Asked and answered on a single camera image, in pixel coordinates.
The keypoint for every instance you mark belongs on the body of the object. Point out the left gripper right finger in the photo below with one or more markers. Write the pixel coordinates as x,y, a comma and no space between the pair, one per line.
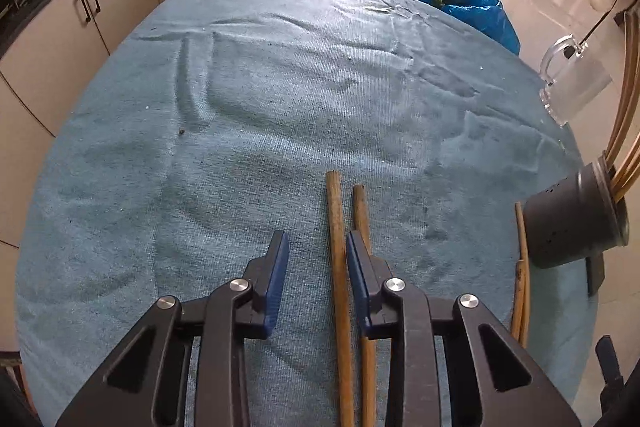
492,380

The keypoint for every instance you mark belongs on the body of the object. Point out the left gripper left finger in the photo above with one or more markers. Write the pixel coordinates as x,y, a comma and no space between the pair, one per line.
189,356

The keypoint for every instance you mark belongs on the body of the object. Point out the dark chopstick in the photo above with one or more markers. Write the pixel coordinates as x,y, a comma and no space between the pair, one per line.
632,153

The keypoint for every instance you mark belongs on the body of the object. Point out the lower kitchen cabinets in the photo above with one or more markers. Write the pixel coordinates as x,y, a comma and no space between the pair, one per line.
100,31

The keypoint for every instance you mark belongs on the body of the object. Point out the black smartphone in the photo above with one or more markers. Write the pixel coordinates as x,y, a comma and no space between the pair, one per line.
595,268

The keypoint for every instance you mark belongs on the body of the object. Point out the black utensil holder cup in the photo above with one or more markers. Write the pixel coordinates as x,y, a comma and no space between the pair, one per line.
575,218

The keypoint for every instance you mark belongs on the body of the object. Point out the blue towel table cover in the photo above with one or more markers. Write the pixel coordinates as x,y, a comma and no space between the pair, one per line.
214,124

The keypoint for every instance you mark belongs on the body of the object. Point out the clear glass mug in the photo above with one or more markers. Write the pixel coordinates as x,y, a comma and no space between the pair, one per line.
573,77

